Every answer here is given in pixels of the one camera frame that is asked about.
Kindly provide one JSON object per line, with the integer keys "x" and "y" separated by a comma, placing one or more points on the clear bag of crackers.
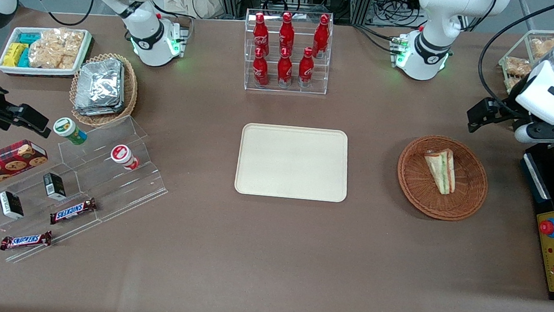
{"x": 58, "y": 49}

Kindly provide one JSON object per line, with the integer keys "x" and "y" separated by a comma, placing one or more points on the red tartan cookie box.
{"x": 0, "y": 164}

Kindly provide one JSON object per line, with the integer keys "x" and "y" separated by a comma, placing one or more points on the light oval wicker basket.
{"x": 129, "y": 93}

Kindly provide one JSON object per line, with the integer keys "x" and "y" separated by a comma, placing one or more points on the brown Snickers bar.
{"x": 26, "y": 240}
{"x": 73, "y": 211}

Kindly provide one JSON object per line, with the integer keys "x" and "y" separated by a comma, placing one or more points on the teal snack pack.
{"x": 29, "y": 37}
{"x": 24, "y": 58}

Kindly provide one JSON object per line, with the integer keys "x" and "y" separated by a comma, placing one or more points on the red chips can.
{"x": 124, "y": 156}

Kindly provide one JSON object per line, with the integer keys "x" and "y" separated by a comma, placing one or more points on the round brown wicker basket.
{"x": 419, "y": 188}

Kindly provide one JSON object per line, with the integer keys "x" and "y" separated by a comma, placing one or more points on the yellow snack pack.
{"x": 12, "y": 54}

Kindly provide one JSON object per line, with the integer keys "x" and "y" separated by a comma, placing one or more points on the beige plastic tray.
{"x": 291, "y": 162}

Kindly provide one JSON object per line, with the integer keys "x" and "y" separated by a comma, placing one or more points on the white rectangular snack tray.
{"x": 8, "y": 69}

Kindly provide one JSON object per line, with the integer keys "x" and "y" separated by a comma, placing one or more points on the green chips can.
{"x": 69, "y": 130}

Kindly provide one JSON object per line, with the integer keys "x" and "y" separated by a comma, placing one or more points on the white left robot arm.
{"x": 431, "y": 49}

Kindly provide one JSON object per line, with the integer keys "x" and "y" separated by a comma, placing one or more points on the red emergency stop button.
{"x": 549, "y": 227}

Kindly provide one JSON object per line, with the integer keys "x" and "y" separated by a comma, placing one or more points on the clear acrylic bottle rack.
{"x": 287, "y": 90}

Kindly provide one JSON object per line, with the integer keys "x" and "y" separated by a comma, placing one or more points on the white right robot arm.
{"x": 147, "y": 34}

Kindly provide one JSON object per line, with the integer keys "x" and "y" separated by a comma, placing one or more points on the silver foil packs stack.
{"x": 100, "y": 85}

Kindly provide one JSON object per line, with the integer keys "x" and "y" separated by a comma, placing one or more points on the triangular sandwich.
{"x": 442, "y": 169}

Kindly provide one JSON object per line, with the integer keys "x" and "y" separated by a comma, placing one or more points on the red cola bottle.
{"x": 286, "y": 33}
{"x": 321, "y": 35}
{"x": 306, "y": 70}
{"x": 285, "y": 71}
{"x": 260, "y": 71}
{"x": 260, "y": 31}

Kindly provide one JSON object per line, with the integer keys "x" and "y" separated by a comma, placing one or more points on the small black box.
{"x": 11, "y": 204}
{"x": 55, "y": 186}

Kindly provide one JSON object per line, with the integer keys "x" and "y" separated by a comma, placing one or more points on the clear acrylic stepped display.
{"x": 118, "y": 192}

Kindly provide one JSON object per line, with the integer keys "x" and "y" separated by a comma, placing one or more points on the clear bag of fried snacks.
{"x": 544, "y": 47}
{"x": 514, "y": 83}
{"x": 518, "y": 66}

